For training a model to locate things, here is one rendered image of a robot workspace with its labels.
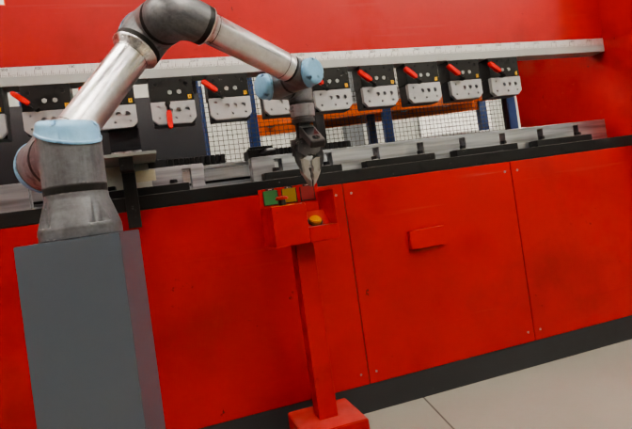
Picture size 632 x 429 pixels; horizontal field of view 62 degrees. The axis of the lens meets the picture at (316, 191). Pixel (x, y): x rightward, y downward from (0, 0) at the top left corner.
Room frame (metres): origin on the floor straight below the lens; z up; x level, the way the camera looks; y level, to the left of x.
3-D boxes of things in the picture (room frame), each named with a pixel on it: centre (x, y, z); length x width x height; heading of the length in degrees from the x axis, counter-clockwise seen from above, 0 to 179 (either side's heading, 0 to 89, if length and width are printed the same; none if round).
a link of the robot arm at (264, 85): (1.54, 0.07, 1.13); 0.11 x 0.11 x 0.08; 43
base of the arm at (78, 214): (1.02, 0.46, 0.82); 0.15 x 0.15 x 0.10
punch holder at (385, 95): (2.13, -0.30, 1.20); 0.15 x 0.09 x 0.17; 108
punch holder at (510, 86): (2.31, -0.87, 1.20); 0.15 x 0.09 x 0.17; 108
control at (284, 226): (1.64, 0.07, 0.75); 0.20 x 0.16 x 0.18; 107
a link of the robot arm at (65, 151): (1.02, 0.46, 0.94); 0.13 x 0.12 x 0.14; 43
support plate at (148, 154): (1.69, 0.59, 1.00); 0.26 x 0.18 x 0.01; 18
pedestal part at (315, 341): (1.64, 0.07, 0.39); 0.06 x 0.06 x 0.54; 17
